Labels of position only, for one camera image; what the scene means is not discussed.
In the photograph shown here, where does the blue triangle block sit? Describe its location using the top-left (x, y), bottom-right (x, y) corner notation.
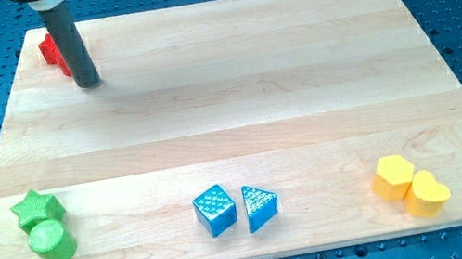
top-left (241, 186), bottom-right (278, 233)

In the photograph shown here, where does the red block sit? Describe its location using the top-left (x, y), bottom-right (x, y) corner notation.
top-left (38, 33), bottom-right (71, 77)

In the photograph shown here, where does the green star block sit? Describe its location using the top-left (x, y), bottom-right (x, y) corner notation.
top-left (10, 189), bottom-right (66, 234)

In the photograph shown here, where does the yellow hexagon block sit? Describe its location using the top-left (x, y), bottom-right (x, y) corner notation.
top-left (371, 154), bottom-right (416, 201)

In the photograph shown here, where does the blue cube block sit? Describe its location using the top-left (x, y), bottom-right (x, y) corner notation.
top-left (192, 185), bottom-right (237, 238)

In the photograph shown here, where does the yellow heart block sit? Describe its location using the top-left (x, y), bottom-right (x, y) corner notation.
top-left (404, 170), bottom-right (452, 218)

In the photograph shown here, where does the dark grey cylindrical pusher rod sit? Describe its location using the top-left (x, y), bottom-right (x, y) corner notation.
top-left (38, 1), bottom-right (101, 89)

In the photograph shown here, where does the green cylinder block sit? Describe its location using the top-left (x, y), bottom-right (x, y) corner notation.
top-left (28, 219), bottom-right (78, 259)

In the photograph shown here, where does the light wooden board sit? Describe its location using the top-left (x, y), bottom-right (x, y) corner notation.
top-left (0, 0), bottom-right (462, 259)

